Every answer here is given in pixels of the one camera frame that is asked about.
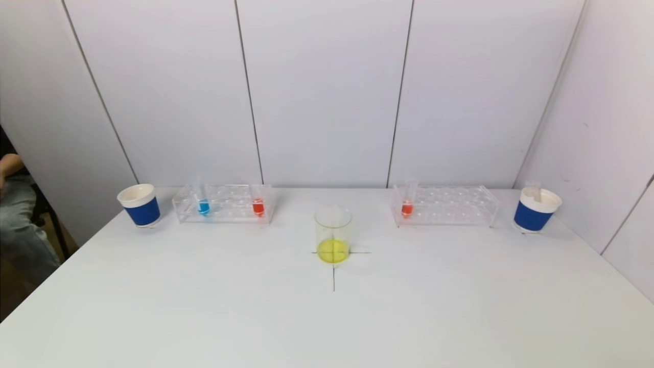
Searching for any test tube with red liquid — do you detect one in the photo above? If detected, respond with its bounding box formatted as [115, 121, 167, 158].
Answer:
[250, 179, 267, 218]
[401, 177, 421, 218]

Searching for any seated person in grey trousers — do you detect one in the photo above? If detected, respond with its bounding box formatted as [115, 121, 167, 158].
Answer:
[0, 153, 59, 288]

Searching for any test tube with blue liquid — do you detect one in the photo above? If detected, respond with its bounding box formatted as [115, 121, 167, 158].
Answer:
[193, 176, 212, 217]

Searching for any clear glass beaker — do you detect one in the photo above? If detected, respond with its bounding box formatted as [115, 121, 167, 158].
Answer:
[314, 204, 353, 264]

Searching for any blue white paper cup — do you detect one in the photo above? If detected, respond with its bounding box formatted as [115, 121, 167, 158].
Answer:
[513, 187, 563, 234]
[117, 183, 161, 228]

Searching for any clear acrylic test tube rack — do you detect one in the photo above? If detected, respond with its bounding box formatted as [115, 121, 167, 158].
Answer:
[391, 185, 500, 227]
[172, 184, 275, 224]

